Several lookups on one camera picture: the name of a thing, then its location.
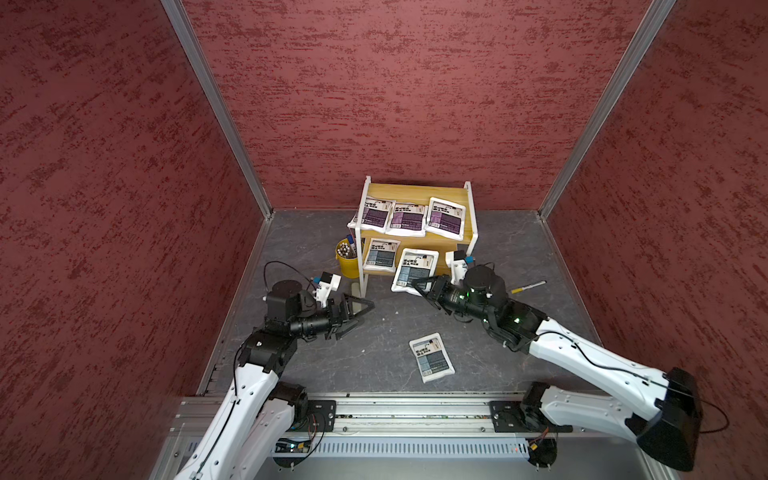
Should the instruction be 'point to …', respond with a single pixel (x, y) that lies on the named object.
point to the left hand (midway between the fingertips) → (367, 321)
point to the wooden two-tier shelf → (416, 194)
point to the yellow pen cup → (346, 253)
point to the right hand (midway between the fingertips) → (409, 292)
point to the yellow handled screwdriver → (529, 286)
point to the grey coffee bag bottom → (431, 357)
